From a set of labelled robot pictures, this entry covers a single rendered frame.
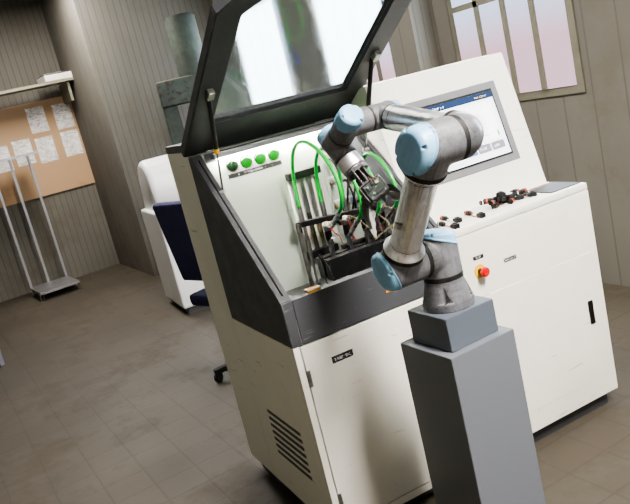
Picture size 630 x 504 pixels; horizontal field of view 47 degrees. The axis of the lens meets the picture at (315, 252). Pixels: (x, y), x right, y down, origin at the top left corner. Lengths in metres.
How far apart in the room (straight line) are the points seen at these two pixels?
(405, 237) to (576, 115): 2.89
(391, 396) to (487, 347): 0.63
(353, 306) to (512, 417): 0.65
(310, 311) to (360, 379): 0.32
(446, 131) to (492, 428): 0.91
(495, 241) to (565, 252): 0.36
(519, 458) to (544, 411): 0.84
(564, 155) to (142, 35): 4.96
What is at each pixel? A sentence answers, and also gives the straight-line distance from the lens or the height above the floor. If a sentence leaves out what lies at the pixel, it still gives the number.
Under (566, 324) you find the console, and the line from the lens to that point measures 3.14.
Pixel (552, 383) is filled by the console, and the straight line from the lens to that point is 3.15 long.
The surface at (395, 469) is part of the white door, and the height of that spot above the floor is 0.21.
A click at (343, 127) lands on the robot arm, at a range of 2.07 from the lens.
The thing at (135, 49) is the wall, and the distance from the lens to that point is 8.23.
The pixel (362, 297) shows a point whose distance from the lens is 2.52.
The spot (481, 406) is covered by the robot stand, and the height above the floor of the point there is 0.62.
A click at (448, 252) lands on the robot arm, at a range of 2.09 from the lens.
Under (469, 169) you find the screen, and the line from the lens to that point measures 3.06.
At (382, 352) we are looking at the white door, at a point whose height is 0.65.
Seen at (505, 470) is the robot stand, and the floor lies 0.40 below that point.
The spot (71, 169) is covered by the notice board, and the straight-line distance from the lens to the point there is 9.46.
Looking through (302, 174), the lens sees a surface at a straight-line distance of 2.93.
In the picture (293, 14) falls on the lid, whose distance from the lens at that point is 2.37.
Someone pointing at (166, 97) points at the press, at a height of 1.81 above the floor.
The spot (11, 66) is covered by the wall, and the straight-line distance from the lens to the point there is 9.48.
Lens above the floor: 1.61
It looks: 13 degrees down
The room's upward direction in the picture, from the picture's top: 14 degrees counter-clockwise
